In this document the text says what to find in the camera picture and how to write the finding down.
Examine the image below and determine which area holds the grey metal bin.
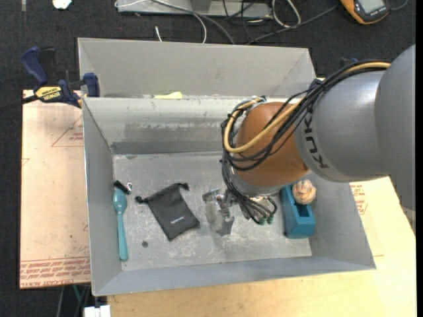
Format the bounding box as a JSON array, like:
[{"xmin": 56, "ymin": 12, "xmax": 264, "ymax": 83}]
[{"xmin": 77, "ymin": 37, "xmax": 377, "ymax": 297}]

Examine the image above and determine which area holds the yellow soft thing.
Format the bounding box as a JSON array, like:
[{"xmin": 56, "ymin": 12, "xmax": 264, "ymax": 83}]
[{"xmin": 153, "ymin": 91, "xmax": 184, "ymax": 100}]

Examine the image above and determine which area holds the black drawstring pouch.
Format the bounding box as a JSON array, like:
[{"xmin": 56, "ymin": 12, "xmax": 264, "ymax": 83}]
[{"xmin": 134, "ymin": 182, "xmax": 201, "ymax": 242}]

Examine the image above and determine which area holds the teal plastic spoon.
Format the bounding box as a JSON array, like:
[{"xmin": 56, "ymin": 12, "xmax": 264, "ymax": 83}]
[{"xmin": 112, "ymin": 188, "xmax": 130, "ymax": 262}]

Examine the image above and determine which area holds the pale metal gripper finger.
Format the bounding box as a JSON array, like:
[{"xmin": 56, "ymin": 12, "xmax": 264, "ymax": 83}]
[
  {"xmin": 215, "ymin": 213, "xmax": 236, "ymax": 238},
  {"xmin": 202, "ymin": 188, "xmax": 221, "ymax": 226}
]

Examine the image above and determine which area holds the teal blue hollow block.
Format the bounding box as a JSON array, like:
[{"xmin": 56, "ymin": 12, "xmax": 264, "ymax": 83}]
[{"xmin": 280, "ymin": 184, "xmax": 317, "ymax": 239}]

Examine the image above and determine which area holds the small black clip strap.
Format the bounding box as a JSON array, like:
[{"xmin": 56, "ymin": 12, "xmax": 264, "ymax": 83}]
[{"xmin": 113, "ymin": 180, "xmax": 134, "ymax": 195}]

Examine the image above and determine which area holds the brown cardboard board red print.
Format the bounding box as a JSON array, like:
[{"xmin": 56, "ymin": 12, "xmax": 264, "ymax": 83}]
[{"xmin": 19, "ymin": 89, "xmax": 386, "ymax": 291}]

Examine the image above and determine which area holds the pale orange striped toy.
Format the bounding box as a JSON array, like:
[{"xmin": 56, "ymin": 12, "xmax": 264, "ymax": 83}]
[{"xmin": 291, "ymin": 179, "xmax": 317, "ymax": 207}]

